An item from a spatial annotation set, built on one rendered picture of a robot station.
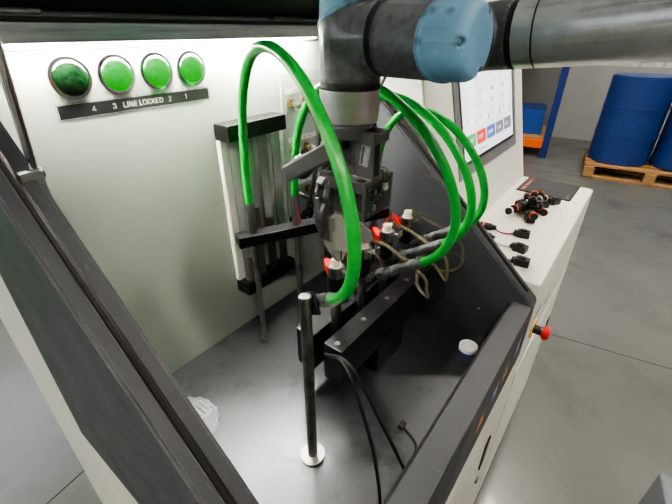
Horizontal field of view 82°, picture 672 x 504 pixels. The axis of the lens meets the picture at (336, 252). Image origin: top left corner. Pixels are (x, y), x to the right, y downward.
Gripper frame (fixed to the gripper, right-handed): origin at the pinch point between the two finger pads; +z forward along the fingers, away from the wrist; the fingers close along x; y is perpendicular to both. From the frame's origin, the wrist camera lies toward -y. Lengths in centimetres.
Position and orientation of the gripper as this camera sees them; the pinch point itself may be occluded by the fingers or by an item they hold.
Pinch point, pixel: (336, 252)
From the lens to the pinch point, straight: 61.6
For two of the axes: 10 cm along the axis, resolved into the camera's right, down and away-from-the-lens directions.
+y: 7.9, 3.1, -5.3
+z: 0.0, 8.7, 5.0
